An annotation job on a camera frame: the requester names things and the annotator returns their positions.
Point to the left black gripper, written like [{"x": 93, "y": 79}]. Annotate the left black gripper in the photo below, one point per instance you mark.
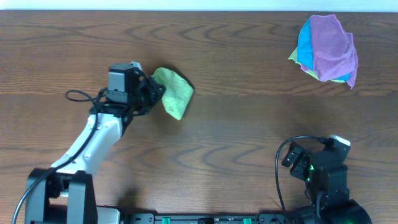
[{"x": 149, "y": 94}]

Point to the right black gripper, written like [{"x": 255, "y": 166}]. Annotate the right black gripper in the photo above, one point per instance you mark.
[{"x": 295, "y": 151}]

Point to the light green microfiber cloth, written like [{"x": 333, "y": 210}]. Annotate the light green microfiber cloth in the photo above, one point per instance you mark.
[{"x": 178, "y": 92}]

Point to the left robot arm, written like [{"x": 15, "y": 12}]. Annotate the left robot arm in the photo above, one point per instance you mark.
[{"x": 64, "y": 193}]

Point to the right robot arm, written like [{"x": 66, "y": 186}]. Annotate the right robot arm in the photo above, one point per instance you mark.
[{"x": 325, "y": 177}]

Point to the green cloth under pile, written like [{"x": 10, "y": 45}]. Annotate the green cloth under pile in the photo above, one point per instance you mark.
[{"x": 294, "y": 56}]

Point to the purple microfiber cloth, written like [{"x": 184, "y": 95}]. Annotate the purple microfiber cloth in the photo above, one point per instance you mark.
[{"x": 334, "y": 53}]

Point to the blue microfiber cloth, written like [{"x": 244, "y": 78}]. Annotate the blue microfiber cloth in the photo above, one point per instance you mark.
[{"x": 304, "y": 45}]

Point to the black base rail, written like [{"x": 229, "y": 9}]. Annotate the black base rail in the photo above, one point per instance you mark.
[{"x": 150, "y": 218}]

